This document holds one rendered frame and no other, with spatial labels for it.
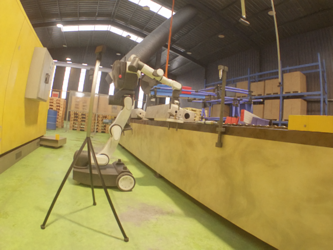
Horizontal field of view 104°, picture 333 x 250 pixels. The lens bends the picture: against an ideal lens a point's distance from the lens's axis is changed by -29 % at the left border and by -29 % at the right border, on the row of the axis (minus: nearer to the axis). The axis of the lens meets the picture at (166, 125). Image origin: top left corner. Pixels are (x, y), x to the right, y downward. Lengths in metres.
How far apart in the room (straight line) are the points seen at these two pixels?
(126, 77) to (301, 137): 1.69
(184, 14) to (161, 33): 2.37
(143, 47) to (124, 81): 8.10
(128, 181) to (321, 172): 1.66
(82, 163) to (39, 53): 1.79
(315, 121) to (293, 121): 0.14
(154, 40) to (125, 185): 9.18
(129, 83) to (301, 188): 1.80
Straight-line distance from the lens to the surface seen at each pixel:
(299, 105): 10.94
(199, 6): 12.67
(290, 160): 1.06
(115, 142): 2.00
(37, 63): 2.96
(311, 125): 1.02
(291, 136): 1.06
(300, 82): 11.30
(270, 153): 1.13
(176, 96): 2.02
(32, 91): 2.88
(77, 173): 1.97
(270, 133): 1.13
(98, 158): 2.00
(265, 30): 14.19
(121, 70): 2.03
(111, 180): 1.94
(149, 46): 10.17
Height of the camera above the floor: 0.72
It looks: level
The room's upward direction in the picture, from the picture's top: 6 degrees clockwise
